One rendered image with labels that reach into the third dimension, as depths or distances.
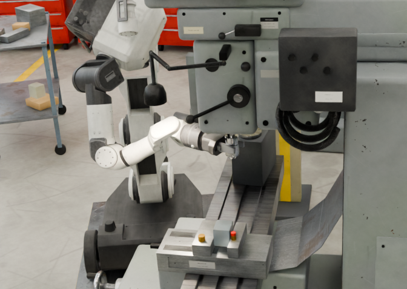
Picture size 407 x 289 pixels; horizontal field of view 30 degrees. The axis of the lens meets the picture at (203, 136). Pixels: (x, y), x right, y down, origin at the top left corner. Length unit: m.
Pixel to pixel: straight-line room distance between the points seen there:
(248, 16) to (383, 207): 0.69
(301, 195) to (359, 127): 2.43
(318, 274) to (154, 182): 0.95
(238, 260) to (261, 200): 0.51
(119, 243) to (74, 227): 1.33
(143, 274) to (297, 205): 1.90
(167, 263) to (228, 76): 0.62
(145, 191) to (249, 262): 1.13
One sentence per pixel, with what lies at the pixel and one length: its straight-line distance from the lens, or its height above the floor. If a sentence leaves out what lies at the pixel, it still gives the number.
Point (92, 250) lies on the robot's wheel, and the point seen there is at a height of 0.56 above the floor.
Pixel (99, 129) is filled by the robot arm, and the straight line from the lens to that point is 2.68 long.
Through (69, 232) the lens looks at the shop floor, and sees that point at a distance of 4.54.
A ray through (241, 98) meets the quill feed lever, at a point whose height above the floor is 1.45.
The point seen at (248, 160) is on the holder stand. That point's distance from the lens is 2.86.
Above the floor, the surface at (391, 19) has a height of 1.69.
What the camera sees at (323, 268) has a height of 0.73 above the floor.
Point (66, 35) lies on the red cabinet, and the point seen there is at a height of 0.16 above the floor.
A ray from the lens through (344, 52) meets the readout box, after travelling 1.97.
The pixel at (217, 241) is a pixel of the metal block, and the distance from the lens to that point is 2.40.
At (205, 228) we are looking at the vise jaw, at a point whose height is 1.04.
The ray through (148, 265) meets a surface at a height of 0.73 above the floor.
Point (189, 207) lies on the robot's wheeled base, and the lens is 3.50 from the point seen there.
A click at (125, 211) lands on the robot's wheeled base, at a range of 3.52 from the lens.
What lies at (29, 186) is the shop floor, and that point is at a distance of 5.13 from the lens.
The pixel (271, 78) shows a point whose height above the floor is 1.52.
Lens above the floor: 2.32
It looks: 25 degrees down
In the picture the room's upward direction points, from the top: 4 degrees counter-clockwise
